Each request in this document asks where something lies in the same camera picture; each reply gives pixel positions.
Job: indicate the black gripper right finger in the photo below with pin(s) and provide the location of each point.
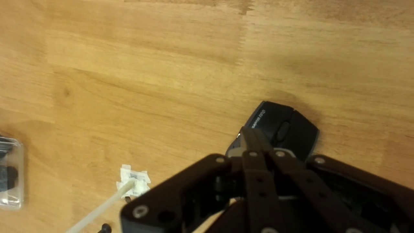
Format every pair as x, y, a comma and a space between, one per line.
344, 198

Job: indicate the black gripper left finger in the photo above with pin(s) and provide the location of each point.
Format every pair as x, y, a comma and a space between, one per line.
236, 193

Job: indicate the black computer mouse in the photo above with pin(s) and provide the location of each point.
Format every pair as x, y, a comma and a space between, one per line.
285, 127

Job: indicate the white crumpled paper label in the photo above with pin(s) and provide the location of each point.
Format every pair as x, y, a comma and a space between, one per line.
140, 178

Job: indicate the clear bag with black parts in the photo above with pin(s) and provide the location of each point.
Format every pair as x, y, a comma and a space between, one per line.
12, 173

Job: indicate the white cable tie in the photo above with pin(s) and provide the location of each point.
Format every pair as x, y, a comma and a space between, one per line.
78, 226

